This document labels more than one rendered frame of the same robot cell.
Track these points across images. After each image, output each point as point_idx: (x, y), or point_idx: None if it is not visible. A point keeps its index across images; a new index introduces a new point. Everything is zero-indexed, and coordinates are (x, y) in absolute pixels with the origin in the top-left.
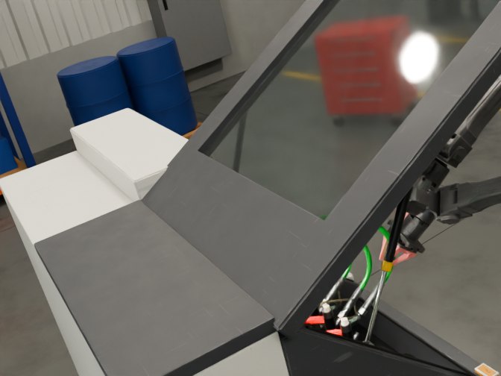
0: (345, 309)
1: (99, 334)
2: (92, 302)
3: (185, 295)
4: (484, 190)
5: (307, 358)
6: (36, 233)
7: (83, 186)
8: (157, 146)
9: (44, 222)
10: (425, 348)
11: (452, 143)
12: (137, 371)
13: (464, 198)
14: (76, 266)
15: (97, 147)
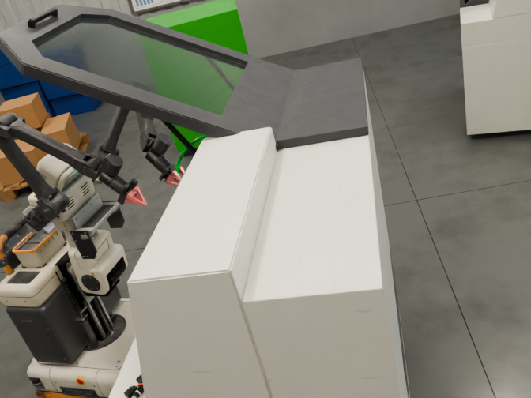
0: None
1: (356, 73)
2: (352, 84)
3: (312, 80)
4: (151, 123)
5: None
6: (363, 155)
7: (291, 200)
8: (216, 160)
9: (351, 164)
10: None
11: (95, 157)
12: (350, 61)
13: (154, 132)
14: (348, 102)
15: (249, 189)
